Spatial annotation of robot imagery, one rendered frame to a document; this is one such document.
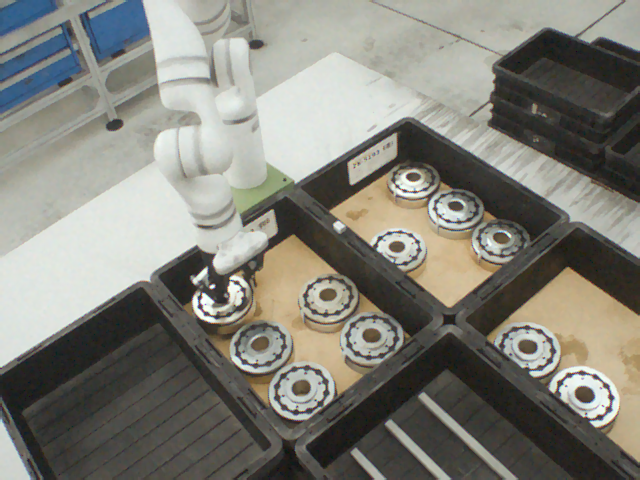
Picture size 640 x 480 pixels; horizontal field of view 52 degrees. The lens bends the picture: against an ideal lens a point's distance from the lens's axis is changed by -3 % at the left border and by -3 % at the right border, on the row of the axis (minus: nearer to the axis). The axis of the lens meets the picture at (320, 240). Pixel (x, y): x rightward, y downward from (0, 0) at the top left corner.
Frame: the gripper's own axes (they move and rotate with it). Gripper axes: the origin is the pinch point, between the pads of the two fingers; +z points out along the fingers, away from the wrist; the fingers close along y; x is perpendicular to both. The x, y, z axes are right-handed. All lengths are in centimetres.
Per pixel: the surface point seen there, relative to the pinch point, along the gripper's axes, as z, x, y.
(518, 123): 45, -28, -115
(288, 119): 17, -51, -47
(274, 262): 4.1, -4.1, -10.1
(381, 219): 4.2, 1.8, -31.3
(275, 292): 4.1, 1.7, -6.0
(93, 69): 57, -186, -39
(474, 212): 1.3, 14.7, -42.7
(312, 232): -1.2, -0.6, -17.1
